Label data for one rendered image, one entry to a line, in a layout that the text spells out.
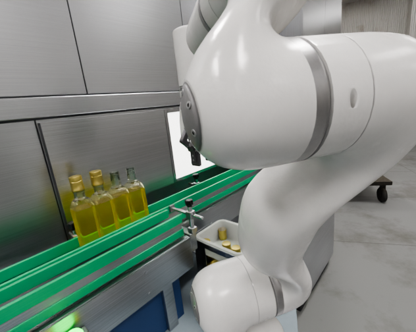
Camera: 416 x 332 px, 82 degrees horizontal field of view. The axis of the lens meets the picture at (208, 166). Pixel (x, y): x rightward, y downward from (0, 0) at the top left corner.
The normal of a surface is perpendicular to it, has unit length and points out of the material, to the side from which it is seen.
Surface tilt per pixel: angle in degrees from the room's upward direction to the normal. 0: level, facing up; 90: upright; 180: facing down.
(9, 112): 90
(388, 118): 114
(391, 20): 90
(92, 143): 90
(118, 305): 90
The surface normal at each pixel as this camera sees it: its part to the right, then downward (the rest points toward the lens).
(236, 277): 0.02, -0.74
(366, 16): -0.28, 0.26
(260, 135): 0.10, 0.56
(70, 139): 0.74, 0.10
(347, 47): 0.11, -0.50
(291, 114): 0.27, 0.33
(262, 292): 0.17, -0.30
